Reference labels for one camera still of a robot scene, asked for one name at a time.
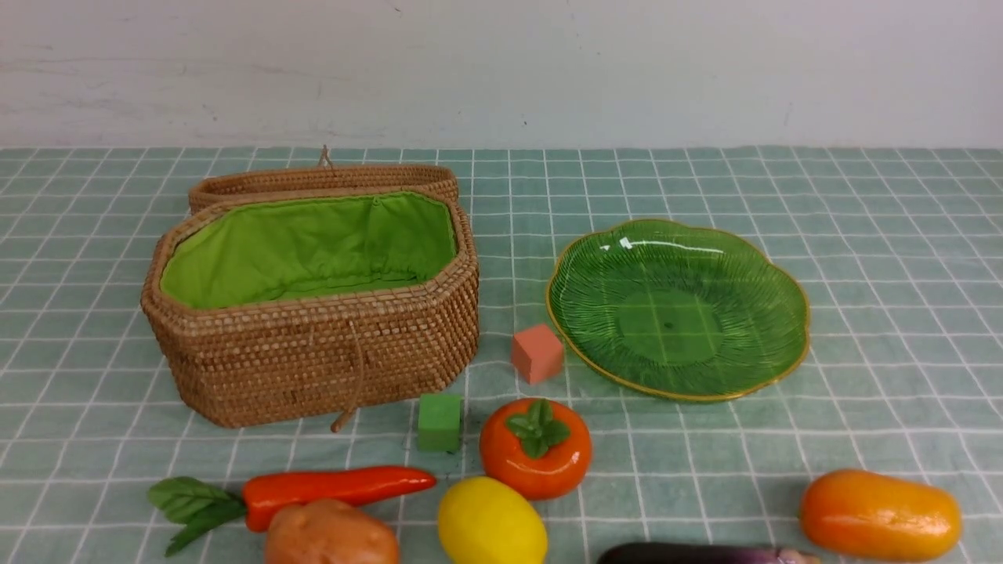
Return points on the orange foam cube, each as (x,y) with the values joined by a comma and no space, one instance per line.
(537,354)

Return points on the orange persimmon with green leaves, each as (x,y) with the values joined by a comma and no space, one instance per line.
(539,447)

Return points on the orange yellow mango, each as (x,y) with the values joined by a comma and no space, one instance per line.
(868,515)

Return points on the green checkered tablecloth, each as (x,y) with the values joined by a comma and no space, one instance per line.
(899,251)

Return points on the woven wicker basket green lining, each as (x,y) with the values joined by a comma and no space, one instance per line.
(308,291)

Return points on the brown potato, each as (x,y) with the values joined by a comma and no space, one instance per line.
(329,531)

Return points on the green glass leaf plate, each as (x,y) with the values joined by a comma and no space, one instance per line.
(684,313)

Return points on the dark purple eggplant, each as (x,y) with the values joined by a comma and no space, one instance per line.
(666,552)

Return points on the green foam cube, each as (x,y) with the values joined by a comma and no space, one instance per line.
(439,422)

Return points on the yellow lemon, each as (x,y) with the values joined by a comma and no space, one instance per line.
(481,520)

